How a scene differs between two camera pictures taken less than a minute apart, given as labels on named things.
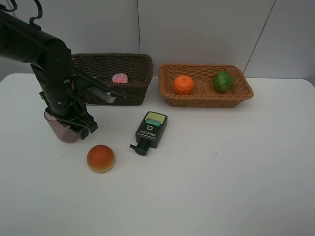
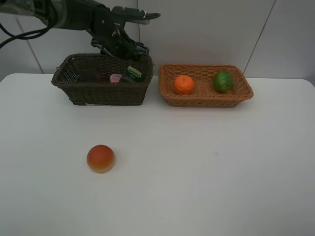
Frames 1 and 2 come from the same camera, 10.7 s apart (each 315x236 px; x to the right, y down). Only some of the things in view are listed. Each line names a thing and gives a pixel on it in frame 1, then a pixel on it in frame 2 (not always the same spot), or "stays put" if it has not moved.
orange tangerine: [183, 84] stays put
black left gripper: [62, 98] → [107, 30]
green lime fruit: [222, 81] stays put
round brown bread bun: [100, 159] stays put
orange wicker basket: [204, 94] stays put
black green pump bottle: [150, 132] → [133, 75]
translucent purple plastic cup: [64, 132] → [89, 70]
